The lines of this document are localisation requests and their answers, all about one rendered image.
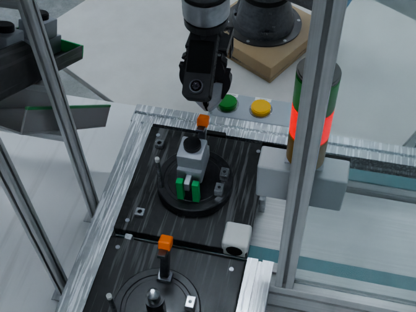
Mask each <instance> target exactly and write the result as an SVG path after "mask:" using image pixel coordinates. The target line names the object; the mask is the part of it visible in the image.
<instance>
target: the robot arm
mask: <svg viewBox="0 0 416 312"><path fill-rule="evenodd" d="M181 1H182V12H183V17H184V25H185V27H186V28H187V29H188V30H189V31H190V34H189V37H188V40H187V42H186V44H185V48H186V52H184V53H183V55H182V57H181V58H182V59H183V60H184V61H180V64H179V67H180V73H179V77H180V81H181V83H182V85H183V88H182V95H183V96H184V98H185V99H187V100H188V101H193V102H196V103H197V104H198V105H199V106H200V107H201V108H202V109H203V110H204V111H208V112H211V111H212V110H214V109H215V108H216V107H217V106H218V105H219V104H220V102H221V101H222V99H223V98H224V97H225V96H226V94H227V92H228V91H229V89H230V86H231V82H232V74H231V72H230V71H231V68H227V64H228V63H227V61H228V59H227V58H226V57H227V55H228V51H229V49H230V58H231V57H232V54H233V42H234V28H235V29H236V30H237V31H238V32H239V33H240V34H242V35H243V36H245V37H247V38H250V39H253V40H259V41H272V40H278V39H280V38H283V37H285V36H286V35H288V34H289V33H290V32H291V31H292V29H293V25H294V20H295V16H294V12H293V9H292V3H294V4H296V5H298V6H301V7H304V8H305V9H308V10H310V11H312V7H313V0H238V2H237V4H236V6H235V8H234V11H233V19H232V23H233V26H234V27H228V26H227V25H228V16H229V15H230V0H181ZM291 2H292V3H291ZM227 30H229V31H230V33H229V34H227V33H225V32H226V31H227ZM207 102H208V104H207Z"/></svg>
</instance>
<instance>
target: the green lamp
mask: <svg viewBox="0 0 416 312"><path fill-rule="evenodd" d="M301 85H302V81H301V80H300V79H299V78H298V76H297V71H296V75H295V85H294V91H293V102H292V103H293V107H294V109H295V110H296V111H297V112H298V108H299V103H300V94H301Z"/></svg>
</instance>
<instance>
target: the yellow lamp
mask: <svg viewBox="0 0 416 312"><path fill-rule="evenodd" d="M293 145H294V139H293V137H292V136H291V135H290V131H289V132H288V142H287V152H286V156H287V159H288V161H289V162H290V163H291V162H292V154H293Z"/></svg>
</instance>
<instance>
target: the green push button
mask: <svg viewBox="0 0 416 312"><path fill-rule="evenodd" d="M236 106H237V100H236V98H235V97H234V96H233V95H229V94H226V96H225V97H224V98H223V99H222V101H221V102H220V104H219V105H218V107H219V108H220V109H221V110H223V111H232V110H234V109H235V108H236Z"/></svg>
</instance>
